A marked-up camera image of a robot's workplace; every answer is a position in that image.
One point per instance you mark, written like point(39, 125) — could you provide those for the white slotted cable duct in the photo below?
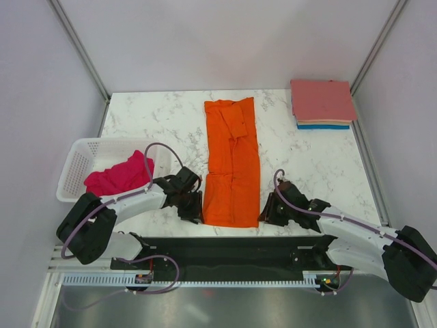
point(308, 280)

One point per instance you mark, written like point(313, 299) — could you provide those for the folded peach t-shirt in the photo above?
point(324, 122)

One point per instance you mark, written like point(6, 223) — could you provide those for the folded pink t-shirt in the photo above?
point(322, 101)

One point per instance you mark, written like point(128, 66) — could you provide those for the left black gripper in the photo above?
point(195, 213)

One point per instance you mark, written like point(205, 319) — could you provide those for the left aluminium frame post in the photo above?
point(81, 51)

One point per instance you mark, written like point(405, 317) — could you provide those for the white plastic basket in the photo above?
point(89, 155)

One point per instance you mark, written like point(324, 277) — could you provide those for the magenta t-shirt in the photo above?
point(120, 178)

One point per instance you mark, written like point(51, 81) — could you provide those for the orange t-shirt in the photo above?
point(232, 193)

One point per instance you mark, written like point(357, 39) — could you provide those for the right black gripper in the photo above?
point(268, 214)

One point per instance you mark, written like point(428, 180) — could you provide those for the aluminium frame post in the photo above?
point(383, 35)
point(81, 51)

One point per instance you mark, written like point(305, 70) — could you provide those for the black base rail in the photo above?
point(232, 258)

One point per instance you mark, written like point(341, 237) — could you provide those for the right aluminium frame post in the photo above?
point(383, 35)

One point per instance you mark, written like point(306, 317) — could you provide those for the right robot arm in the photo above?
point(401, 257)

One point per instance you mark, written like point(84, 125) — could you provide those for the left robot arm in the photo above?
point(87, 232)

